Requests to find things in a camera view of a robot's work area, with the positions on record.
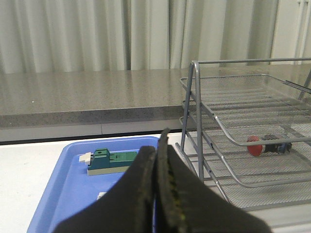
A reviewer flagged white circuit breaker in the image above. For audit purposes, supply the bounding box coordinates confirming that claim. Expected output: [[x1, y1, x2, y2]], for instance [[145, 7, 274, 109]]
[[97, 192, 106, 200]]

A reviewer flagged grey stone counter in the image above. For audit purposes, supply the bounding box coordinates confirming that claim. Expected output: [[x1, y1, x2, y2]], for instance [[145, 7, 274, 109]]
[[0, 63, 311, 129]]

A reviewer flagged grey wire rack frame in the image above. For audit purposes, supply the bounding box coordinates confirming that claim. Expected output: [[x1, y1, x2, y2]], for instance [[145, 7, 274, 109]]
[[174, 57, 311, 202]]

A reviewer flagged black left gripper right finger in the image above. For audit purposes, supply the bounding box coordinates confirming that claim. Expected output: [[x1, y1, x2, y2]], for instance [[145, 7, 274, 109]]
[[155, 129, 271, 233]]

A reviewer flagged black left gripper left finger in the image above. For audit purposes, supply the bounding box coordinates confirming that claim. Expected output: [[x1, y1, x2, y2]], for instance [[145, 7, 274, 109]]
[[54, 146, 156, 233]]

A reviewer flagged white curtain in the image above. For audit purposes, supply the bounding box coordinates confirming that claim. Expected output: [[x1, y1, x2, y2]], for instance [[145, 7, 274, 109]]
[[0, 0, 311, 73]]

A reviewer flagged green terminal block component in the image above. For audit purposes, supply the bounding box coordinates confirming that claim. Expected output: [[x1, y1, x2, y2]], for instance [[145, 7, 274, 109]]
[[79, 148, 138, 176]]

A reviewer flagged blue plastic tray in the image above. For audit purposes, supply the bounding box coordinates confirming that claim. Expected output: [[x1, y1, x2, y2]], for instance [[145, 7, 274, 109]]
[[27, 136, 158, 233]]

